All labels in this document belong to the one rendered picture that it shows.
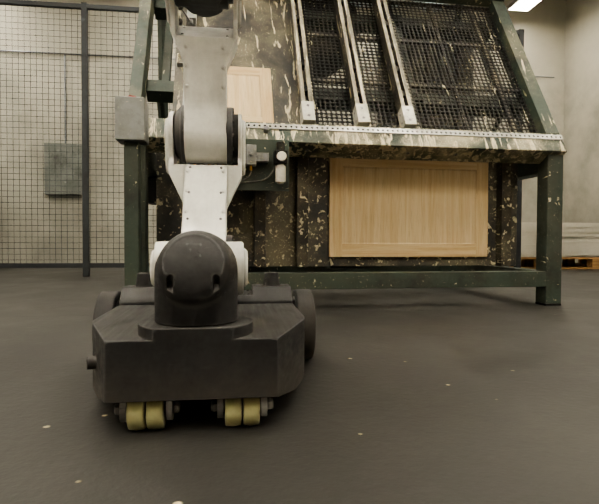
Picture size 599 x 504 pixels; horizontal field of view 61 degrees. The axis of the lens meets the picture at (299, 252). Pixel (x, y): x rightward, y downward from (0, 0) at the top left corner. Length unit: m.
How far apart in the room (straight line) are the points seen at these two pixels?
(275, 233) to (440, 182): 0.95
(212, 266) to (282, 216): 1.80
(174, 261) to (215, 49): 0.61
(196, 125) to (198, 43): 0.19
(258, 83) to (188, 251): 1.93
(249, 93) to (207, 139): 1.42
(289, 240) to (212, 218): 1.49
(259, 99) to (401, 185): 0.88
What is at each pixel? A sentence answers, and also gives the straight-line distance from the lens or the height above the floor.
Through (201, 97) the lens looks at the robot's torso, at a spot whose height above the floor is 0.69.
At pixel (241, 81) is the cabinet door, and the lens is 2.74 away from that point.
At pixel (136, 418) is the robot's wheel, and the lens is 0.96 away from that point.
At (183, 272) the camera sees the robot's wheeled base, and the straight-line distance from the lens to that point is 0.88.
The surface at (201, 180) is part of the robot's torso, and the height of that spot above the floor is 0.48.
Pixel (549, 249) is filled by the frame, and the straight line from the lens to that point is 2.94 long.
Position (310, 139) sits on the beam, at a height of 0.82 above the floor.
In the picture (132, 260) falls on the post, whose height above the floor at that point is 0.25.
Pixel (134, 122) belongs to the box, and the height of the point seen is 0.82.
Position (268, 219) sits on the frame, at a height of 0.45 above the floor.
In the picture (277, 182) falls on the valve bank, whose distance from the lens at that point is 2.36.
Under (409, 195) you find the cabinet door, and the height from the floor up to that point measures 0.58.
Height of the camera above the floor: 0.34
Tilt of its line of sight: 1 degrees down
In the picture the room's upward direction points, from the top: straight up
